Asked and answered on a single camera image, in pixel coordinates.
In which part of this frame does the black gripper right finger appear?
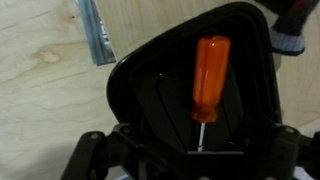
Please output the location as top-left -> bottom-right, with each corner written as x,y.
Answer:
265,124 -> 320,180

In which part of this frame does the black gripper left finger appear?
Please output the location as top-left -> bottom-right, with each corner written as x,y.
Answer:
59,123 -> 142,180

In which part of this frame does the black sock with grey cuff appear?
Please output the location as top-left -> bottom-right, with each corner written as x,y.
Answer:
256,0 -> 320,57

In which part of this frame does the orange handle screwdriver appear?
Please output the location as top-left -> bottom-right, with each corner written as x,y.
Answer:
190,34 -> 232,153

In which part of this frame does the black plastic tray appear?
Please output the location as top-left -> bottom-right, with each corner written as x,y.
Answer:
106,1 -> 283,158

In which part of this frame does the pen on table edge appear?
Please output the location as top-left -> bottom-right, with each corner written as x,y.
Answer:
74,0 -> 117,66

